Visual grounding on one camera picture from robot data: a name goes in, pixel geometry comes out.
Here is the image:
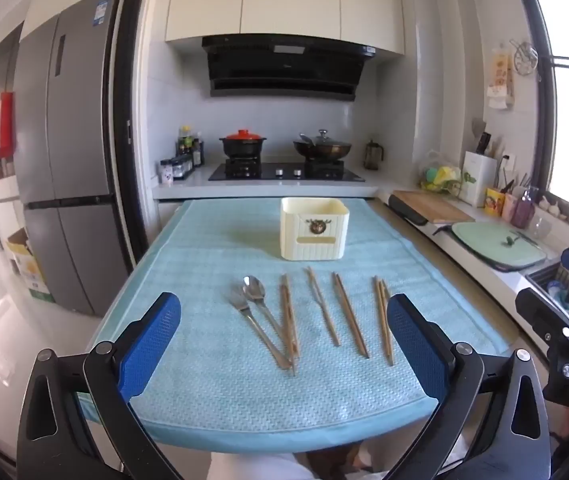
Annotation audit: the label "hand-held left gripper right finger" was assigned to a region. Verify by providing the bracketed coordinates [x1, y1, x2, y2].
[387, 293, 550, 480]

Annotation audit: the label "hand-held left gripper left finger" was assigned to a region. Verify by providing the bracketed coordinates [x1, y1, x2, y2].
[17, 291, 182, 480]

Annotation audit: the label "set of wooden chopsticks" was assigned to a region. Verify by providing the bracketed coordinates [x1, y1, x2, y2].
[279, 266, 395, 377]

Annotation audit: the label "stainless steel spoon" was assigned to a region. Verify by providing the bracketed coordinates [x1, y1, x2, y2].
[228, 289, 292, 372]
[243, 275, 297, 361]

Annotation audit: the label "cream plastic utensil holder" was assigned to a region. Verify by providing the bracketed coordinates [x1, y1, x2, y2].
[280, 197, 351, 262]

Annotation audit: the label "kitchen sink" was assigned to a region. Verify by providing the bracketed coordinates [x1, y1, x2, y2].
[524, 260, 569, 323]

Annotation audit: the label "clear glass cup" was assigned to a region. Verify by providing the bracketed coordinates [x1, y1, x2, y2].
[527, 217, 553, 241]

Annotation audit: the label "light blue textured mat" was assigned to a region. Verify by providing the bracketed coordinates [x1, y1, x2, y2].
[77, 197, 511, 446]

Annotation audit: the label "purple soap bottle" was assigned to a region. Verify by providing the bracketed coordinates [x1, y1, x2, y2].
[511, 186, 540, 229]

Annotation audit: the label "green sink cover board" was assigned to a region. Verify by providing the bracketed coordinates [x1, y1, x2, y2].
[451, 221, 548, 273]

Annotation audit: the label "yellow box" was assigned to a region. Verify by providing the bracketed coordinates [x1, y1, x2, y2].
[484, 187, 505, 218]

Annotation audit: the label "white knife block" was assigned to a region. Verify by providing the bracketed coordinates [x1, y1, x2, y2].
[459, 151, 499, 208]

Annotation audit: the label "wooden cutting board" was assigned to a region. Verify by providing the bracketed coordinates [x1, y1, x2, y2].
[391, 190, 476, 224]

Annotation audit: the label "cardboard box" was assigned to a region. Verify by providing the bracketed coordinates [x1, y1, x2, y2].
[5, 227, 56, 305]

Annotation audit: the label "plastic bag of produce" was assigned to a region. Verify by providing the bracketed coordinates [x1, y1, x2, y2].
[418, 150, 465, 195]

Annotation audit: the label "glass french press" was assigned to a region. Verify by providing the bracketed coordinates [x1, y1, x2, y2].
[364, 140, 384, 171]

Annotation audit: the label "grey refrigerator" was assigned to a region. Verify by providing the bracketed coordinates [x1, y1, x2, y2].
[12, 0, 132, 317]

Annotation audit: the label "black gas cooktop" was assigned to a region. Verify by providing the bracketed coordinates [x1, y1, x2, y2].
[208, 161, 366, 183]

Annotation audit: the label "wok with glass lid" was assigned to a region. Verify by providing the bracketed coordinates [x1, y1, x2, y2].
[293, 129, 352, 162]

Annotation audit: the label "black pot with red lid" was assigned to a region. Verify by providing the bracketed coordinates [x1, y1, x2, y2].
[219, 130, 268, 159]

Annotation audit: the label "black range hood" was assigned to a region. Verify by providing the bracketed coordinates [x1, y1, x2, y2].
[201, 35, 377, 102]

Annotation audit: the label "hanging wall calendar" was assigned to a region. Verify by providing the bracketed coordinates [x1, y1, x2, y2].
[486, 45, 515, 110]

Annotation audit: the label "white wall cabinets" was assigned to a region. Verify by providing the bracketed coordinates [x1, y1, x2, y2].
[164, 0, 407, 57]

